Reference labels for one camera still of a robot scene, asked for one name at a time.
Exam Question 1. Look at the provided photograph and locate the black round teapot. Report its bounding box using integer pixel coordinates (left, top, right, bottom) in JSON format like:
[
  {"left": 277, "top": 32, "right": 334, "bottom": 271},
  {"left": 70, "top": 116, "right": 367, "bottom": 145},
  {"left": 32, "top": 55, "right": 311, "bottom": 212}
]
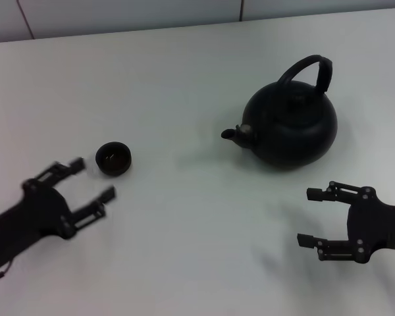
[{"left": 221, "top": 55, "right": 338, "bottom": 171}]

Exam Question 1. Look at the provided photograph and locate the small black teacup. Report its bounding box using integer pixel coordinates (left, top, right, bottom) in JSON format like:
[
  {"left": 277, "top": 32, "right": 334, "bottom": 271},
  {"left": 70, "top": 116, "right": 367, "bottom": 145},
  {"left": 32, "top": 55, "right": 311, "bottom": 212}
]
[{"left": 95, "top": 141, "right": 134, "bottom": 178}]

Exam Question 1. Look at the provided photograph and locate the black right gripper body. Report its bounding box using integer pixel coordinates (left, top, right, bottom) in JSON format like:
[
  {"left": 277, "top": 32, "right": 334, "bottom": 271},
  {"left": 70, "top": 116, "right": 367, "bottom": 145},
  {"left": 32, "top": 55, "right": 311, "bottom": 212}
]
[{"left": 347, "top": 187, "right": 395, "bottom": 264}]

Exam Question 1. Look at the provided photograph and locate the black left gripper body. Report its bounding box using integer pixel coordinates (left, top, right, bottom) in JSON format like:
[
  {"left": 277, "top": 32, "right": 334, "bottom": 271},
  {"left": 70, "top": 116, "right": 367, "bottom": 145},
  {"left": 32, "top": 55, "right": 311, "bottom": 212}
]
[{"left": 0, "top": 179, "right": 76, "bottom": 269}]

